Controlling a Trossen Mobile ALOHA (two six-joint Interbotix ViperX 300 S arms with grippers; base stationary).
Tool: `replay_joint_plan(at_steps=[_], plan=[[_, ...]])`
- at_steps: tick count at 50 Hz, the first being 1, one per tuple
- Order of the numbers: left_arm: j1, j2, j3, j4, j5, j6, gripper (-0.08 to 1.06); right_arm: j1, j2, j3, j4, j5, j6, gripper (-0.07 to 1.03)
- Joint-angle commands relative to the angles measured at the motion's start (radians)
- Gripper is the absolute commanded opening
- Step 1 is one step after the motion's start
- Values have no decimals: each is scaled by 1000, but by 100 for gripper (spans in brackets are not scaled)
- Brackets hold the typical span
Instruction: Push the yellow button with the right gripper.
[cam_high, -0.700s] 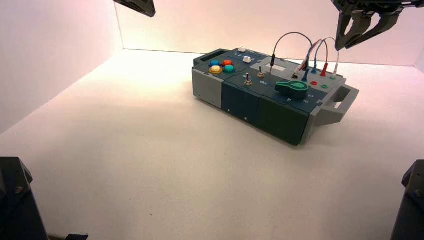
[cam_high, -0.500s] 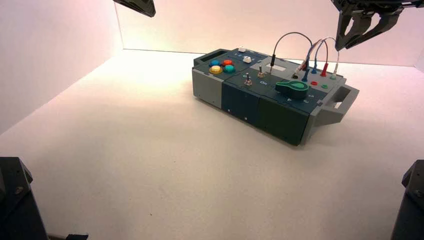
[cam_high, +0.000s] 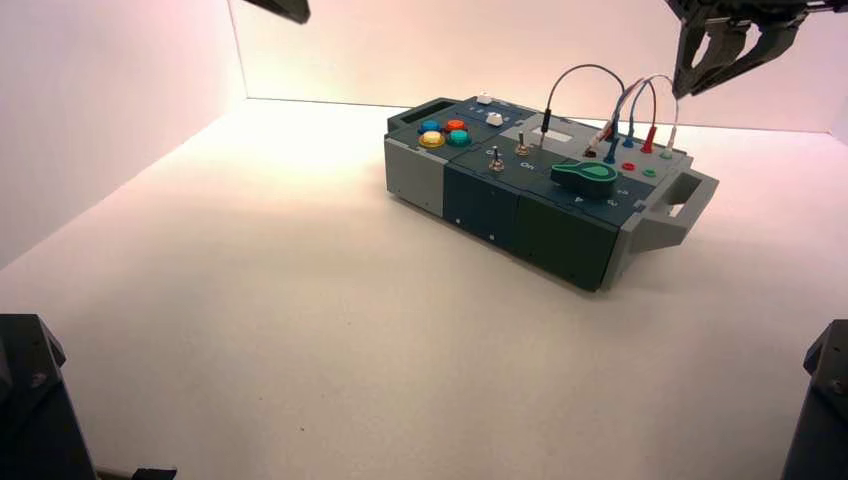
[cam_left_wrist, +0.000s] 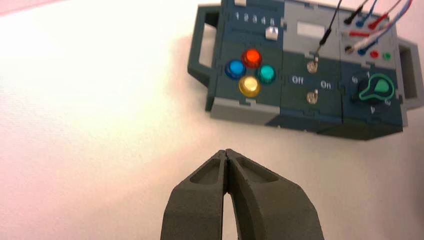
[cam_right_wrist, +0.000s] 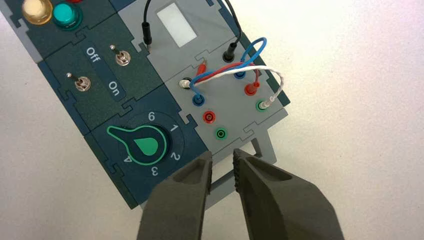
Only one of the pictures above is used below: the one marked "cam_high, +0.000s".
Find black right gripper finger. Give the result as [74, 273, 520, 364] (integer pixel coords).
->
[671, 19, 715, 101]
[692, 27, 807, 95]

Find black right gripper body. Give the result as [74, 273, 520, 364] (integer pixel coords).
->
[665, 0, 829, 32]

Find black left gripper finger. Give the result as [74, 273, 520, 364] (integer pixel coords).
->
[241, 0, 312, 26]

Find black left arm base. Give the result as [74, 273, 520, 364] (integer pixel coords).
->
[0, 313, 98, 480]

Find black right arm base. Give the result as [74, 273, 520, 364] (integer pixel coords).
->
[781, 319, 848, 480]

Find green rotary knob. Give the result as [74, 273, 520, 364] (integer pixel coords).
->
[550, 160, 619, 201]

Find grey and blue control box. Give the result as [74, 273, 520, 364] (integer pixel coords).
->
[382, 96, 720, 293]

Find white plug wire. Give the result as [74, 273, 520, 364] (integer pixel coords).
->
[589, 73, 682, 152]

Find red plug wire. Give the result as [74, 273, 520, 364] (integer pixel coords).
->
[640, 80, 659, 155]

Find blue plug wire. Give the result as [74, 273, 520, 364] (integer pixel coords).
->
[621, 80, 649, 150]

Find grey jumper wire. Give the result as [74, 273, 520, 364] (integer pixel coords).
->
[539, 63, 628, 166]

